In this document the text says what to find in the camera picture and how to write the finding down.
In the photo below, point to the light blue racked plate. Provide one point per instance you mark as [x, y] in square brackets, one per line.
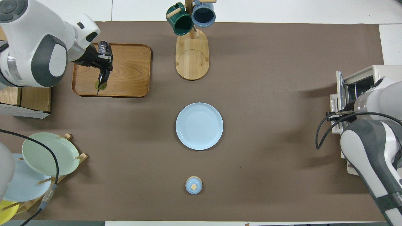
[28, 188]

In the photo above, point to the beige toaster oven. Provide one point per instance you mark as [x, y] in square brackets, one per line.
[377, 70]

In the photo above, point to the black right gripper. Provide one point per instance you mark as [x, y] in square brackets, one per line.
[351, 108]

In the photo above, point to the rectangular wooden tray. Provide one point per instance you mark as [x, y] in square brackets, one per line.
[132, 72]

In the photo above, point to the small blue lidded jar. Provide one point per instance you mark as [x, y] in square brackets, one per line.
[193, 185]

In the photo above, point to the wooden plate rack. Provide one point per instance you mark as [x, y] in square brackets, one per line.
[62, 179]

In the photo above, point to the wooden mug tree stand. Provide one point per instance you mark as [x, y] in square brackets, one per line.
[192, 59]

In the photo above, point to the brown paper table mat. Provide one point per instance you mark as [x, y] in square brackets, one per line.
[267, 78]

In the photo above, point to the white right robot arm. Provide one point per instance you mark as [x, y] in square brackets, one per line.
[367, 150]

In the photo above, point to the pale green plate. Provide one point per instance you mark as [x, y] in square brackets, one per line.
[40, 153]

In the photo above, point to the yellow plate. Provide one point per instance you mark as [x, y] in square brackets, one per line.
[6, 212]

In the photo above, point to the dark green mug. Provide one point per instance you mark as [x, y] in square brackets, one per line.
[180, 22]

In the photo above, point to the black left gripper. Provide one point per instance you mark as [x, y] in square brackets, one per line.
[89, 58]

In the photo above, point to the glass oven door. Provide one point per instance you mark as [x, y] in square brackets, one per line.
[339, 91]

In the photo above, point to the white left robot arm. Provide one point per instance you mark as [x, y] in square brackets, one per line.
[31, 37]

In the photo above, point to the blue grey mug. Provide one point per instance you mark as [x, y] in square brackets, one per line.
[203, 15]

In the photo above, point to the dark purple eggplant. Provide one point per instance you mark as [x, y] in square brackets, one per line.
[103, 80]

